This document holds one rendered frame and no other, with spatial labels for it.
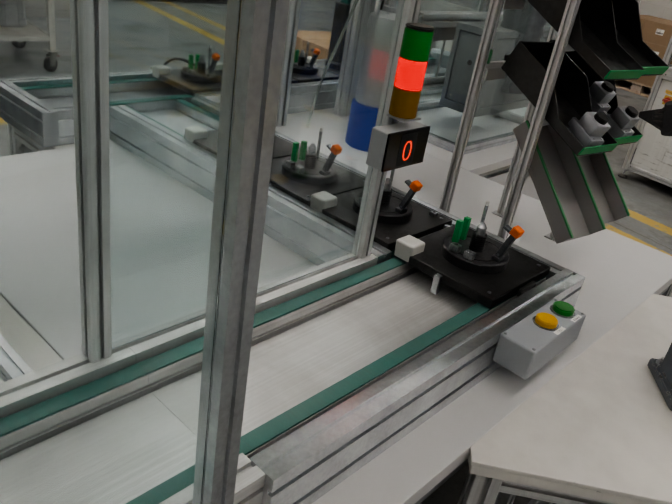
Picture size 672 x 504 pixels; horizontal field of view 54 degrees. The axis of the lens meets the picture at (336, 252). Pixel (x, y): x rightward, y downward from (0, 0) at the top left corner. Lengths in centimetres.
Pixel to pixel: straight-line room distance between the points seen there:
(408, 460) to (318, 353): 23
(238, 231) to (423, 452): 63
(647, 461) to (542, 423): 17
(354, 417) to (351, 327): 29
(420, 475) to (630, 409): 46
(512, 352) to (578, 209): 55
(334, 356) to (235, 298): 58
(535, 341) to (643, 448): 24
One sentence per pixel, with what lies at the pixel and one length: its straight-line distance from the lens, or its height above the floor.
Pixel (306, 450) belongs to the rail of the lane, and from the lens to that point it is 87.
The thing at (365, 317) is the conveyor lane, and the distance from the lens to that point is 121.
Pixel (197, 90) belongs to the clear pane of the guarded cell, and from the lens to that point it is 46.
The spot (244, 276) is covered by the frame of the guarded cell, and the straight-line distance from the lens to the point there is 54.
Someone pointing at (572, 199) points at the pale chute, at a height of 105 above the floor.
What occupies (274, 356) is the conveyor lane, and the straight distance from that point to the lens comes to 108.
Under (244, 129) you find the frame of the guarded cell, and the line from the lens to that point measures 47.
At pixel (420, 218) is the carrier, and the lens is 152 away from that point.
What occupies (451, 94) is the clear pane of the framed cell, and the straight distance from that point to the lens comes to 241.
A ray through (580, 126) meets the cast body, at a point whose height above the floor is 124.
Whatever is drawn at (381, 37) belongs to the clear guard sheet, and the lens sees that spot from 115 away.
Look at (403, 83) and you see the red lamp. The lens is 117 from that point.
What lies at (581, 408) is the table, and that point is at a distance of 126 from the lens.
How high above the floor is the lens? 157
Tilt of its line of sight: 27 degrees down
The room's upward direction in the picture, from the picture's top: 10 degrees clockwise
